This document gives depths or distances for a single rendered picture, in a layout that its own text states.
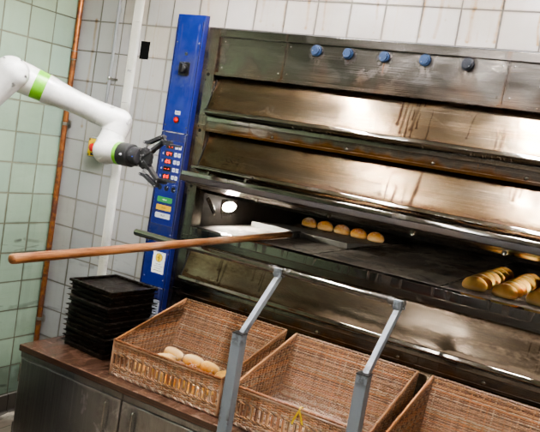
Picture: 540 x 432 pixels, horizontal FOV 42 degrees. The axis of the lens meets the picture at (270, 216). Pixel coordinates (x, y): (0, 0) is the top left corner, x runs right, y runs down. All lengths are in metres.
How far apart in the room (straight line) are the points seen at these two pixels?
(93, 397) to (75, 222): 1.10
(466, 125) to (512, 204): 0.34
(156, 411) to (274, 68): 1.53
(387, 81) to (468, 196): 0.57
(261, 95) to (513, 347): 1.48
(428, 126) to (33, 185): 2.03
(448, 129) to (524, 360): 0.90
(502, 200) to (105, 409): 1.77
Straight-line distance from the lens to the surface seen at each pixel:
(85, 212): 3.79
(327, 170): 3.00
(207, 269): 3.30
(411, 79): 2.91
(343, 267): 2.96
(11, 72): 2.76
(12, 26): 3.67
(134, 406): 2.95
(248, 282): 3.18
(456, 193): 2.80
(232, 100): 3.25
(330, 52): 3.07
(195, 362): 3.19
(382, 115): 2.92
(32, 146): 3.79
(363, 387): 2.34
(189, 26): 3.42
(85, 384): 3.12
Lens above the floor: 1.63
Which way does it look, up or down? 6 degrees down
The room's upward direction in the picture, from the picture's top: 9 degrees clockwise
